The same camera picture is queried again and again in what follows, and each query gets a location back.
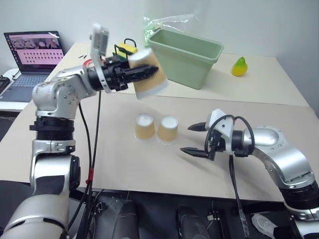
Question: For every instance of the open laptop computer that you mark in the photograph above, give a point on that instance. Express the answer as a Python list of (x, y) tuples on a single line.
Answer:
[(35, 52)]

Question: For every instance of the black device beside laptop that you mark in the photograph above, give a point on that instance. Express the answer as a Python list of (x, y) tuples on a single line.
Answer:
[(3, 84)]

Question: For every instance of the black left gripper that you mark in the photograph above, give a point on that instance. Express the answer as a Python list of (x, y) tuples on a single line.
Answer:
[(114, 74)]

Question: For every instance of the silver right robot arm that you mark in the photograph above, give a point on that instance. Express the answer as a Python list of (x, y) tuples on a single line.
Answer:
[(281, 154)]

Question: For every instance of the clear plastic bag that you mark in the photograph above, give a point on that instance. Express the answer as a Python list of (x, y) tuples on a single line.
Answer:
[(159, 22)]

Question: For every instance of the light green plastic bin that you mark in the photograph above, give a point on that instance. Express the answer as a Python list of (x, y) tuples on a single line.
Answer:
[(184, 59)]

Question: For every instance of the yellow green toy pear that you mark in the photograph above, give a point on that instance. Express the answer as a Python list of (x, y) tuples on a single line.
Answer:
[(239, 68)]

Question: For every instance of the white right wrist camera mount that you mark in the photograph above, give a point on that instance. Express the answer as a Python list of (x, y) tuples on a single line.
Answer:
[(225, 125)]

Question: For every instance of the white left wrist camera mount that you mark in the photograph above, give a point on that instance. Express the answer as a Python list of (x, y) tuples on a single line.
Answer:
[(99, 41)]

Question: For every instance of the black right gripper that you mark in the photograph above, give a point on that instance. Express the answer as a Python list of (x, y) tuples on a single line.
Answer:
[(219, 144)]

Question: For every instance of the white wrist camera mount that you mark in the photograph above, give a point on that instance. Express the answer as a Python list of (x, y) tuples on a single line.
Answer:
[(99, 41), (225, 125)]

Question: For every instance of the red white tape roll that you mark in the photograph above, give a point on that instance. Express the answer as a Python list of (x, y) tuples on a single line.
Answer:
[(87, 62)]

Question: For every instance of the white crumpled object on floor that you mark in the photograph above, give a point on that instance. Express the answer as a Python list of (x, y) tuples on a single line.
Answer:
[(264, 225)]

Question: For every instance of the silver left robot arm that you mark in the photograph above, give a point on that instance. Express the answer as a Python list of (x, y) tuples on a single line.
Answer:
[(57, 94)]

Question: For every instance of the brown ribbed paper cup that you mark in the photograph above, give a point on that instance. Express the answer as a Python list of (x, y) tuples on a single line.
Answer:
[(144, 130), (152, 85), (167, 133)]

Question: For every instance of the dark rounded shape under table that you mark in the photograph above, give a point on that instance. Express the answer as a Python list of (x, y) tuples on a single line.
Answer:
[(117, 219), (190, 224)]

